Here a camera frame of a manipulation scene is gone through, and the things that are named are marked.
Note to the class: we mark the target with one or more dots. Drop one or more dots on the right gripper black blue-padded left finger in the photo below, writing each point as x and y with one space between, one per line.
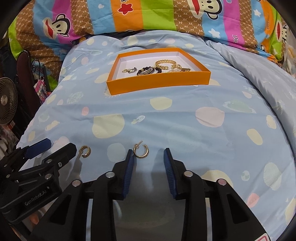
66 219

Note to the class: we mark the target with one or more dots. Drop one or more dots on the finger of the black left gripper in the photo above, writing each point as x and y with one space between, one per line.
55 161

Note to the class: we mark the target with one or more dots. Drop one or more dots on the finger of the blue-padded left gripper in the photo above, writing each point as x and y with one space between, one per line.
15 160

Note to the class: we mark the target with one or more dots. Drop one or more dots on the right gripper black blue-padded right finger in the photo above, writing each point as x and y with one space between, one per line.
231 219

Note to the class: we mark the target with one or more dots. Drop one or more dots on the orange jewelry tray box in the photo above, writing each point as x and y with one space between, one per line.
119 82

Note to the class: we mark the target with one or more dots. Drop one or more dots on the person's left hand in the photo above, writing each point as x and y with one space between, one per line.
24 228

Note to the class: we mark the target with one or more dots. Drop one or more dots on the small gold hoop earring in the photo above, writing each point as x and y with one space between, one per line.
84 151

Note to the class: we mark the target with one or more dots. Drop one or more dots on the dark wooden chair back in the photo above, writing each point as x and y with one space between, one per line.
26 82

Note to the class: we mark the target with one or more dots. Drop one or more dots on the small beige desk fan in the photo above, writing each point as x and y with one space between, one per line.
9 100

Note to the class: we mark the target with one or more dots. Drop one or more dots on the light blue dotted duvet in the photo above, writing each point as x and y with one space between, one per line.
239 127

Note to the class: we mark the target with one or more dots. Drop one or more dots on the small gold earring in tray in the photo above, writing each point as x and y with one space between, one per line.
130 70

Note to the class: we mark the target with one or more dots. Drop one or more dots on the colourful monkey striped pillow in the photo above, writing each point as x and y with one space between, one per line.
47 29

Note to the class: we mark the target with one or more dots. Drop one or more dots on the pale floral pillow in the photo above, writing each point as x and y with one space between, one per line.
290 55

